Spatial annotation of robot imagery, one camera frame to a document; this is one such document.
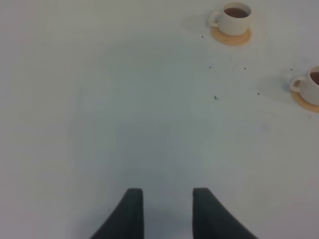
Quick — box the white teacup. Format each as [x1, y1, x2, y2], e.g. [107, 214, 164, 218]
[290, 65, 319, 106]
[208, 2, 252, 36]

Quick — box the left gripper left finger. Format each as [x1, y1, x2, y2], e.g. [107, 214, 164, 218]
[91, 188, 144, 239]

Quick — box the far orange coaster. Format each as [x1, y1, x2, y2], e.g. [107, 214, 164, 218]
[210, 27, 252, 46]

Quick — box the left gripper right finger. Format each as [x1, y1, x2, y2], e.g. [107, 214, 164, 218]
[192, 188, 256, 239]

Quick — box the far white teacup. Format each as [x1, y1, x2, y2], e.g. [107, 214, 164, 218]
[208, 2, 252, 36]

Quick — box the near white teacup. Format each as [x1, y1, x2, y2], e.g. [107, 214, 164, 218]
[290, 65, 319, 106]

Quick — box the near orange coaster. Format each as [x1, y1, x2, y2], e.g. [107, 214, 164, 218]
[291, 91, 319, 113]

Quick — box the orange coaster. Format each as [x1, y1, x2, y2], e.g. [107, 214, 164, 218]
[291, 91, 319, 113]
[210, 27, 252, 46]

